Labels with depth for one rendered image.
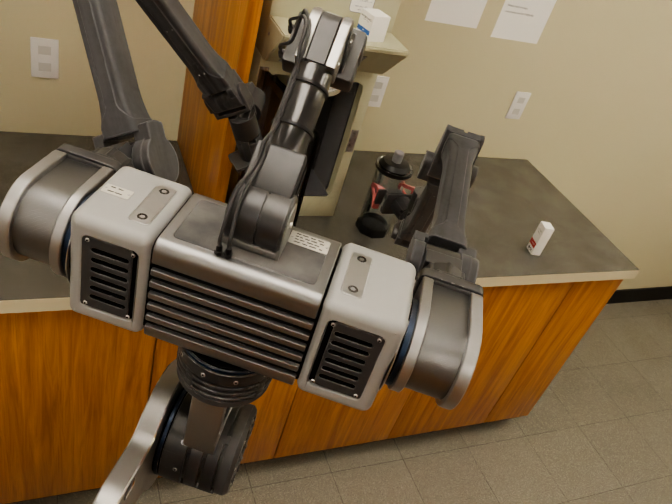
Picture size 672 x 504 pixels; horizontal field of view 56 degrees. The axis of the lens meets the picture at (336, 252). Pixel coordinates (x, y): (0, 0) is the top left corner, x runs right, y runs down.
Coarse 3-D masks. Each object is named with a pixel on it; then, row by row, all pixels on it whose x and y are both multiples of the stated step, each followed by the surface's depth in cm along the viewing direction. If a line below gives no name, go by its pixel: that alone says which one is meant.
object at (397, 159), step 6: (396, 150) 175; (384, 156) 177; (390, 156) 178; (396, 156) 174; (402, 156) 174; (384, 162) 175; (390, 162) 175; (396, 162) 175; (402, 162) 177; (384, 168) 174; (390, 168) 174; (396, 168) 173; (402, 168) 174; (408, 168) 176; (402, 174) 174
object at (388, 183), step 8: (376, 160) 177; (376, 176) 178; (384, 176) 175; (400, 176) 173; (408, 176) 175; (384, 184) 176; (392, 184) 176; (400, 184) 176; (368, 192) 183; (368, 200) 182; (384, 200) 179; (368, 208) 183; (360, 216) 187; (368, 216) 184; (376, 216) 182; (384, 216) 182; (392, 216) 186; (368, 224) 185; (376, 224) 184; (384, 224) 185
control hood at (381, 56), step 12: (276, 24) 140; (276, 36) 140; (288, 36) 136; (264, 48) 147; (276, 48) 141; (372, 48) 145; (384, 48) 146; (396, 48) 148; (276, 60) 148; (372, 60) 151; (384, 60) 152; (396, 60) 152; (372, 72) 159; (384, 72) 160
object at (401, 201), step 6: (390, 198) 172; (396, 198) 173; (402, 198) 172; (408, 198) 173; (384, 204) 173; (390, 204) 174; (396, 204) 172; (402, 204) 171; (384, 210) 174; (390, 210) 175; (396, 210) 171; (402, 210) 170; (396, 216) 172
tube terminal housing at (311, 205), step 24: (264, 0) 146; (288, 0) 143; (312, 0) 145; (336, 0) 147; (384, 0) 151; (264, 24) 147; (360, 72) 161; (360, 96) 166; (360, 120) 171; (336, 168) 183; (336, 192) 185
